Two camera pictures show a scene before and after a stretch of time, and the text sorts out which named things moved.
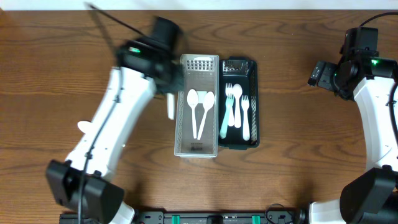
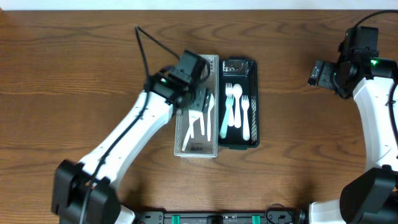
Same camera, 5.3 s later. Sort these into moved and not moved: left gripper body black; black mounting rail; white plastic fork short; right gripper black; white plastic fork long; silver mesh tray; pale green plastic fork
Moved: left gripper body black
Not moved: white plastic fork long; black mounting rail; silver mesh tray; white plastic fork short; right gripper black; pale green plastic fork
